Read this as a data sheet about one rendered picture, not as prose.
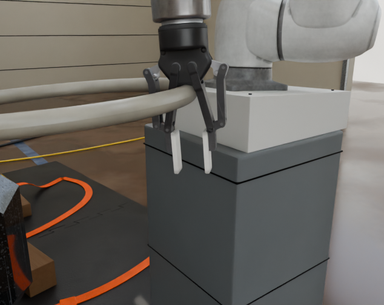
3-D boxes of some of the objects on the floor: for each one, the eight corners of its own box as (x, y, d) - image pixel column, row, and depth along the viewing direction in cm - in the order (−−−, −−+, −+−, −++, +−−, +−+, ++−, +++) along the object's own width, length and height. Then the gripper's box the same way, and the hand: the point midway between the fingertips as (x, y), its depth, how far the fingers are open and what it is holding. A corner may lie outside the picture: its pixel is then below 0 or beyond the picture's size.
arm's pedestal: (235, 288, 166) (242, 104, 142) (338, 364, 128) (372, 131, 104) (132, 342, 138) (119, 123, 114) (226, 461, 99) (237, 169, 76)
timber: (57, 284, 167) (54, 260, 163) (30, 298, 158) (26, 273, 154) (24, 258, 186) (20, 236, 182) (-2, 269, 177) (-6, 246, 173)
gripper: (241, 19, 60) (247, 163, 66) (135, 28, 64) (149, 164, 70) (238, 16, 53) (244, 178, 59) (119, 26, 57) (136, 178, 63)
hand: (192, 152), depth 64 cm, fingers closed on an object, 4 cm apart
